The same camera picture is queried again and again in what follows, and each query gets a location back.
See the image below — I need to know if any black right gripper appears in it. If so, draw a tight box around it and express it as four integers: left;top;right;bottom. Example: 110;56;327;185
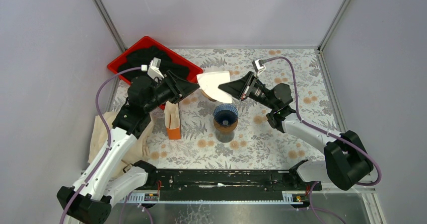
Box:
219;71;276;110

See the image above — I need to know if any light wooden dripper ring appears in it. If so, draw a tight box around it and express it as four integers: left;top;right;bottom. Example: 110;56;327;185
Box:
200;91;218;102

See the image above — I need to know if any blue ribbed glass dripper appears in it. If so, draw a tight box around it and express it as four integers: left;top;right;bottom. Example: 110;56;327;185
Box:
213;104;238;126

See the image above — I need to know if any dark wooden dripper ring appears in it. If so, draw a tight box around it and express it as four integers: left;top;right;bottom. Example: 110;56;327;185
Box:
213;118;239;135

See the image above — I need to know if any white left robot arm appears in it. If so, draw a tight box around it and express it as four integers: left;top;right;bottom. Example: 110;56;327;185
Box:
57;71;199;223

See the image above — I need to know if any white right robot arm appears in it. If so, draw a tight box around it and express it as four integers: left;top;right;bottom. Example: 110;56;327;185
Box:
218;71;374;190

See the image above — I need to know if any orange coffee filter box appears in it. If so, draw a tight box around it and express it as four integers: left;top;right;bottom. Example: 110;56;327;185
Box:
164;101;182;140

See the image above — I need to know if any red plastic tray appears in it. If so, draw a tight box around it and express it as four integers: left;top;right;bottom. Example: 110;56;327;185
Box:
107;35;204;111

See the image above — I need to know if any black cloth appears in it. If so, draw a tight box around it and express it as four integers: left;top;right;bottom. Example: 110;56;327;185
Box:
118;45;190;79

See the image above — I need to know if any beige cloth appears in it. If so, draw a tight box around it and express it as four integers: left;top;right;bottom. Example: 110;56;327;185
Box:
88;115;155;179

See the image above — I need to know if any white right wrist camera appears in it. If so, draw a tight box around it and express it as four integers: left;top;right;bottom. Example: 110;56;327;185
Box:
252;59;266;77

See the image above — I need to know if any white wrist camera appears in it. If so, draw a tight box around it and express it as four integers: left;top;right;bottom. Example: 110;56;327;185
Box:
252;59;266;77
140;57;164;81

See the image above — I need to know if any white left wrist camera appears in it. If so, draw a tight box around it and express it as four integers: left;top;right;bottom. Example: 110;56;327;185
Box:
140;57;164;81

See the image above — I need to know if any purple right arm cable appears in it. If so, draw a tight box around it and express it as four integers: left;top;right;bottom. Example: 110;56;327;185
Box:
261;56;383;224

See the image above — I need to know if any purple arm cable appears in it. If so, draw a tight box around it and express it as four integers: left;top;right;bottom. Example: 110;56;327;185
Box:
59;66;144;224
261;56;383;224

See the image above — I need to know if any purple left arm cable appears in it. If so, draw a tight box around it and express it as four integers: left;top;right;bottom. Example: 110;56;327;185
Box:
59;66;144;224

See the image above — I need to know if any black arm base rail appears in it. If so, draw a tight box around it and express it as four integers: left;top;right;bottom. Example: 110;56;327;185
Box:
137;161;322;202

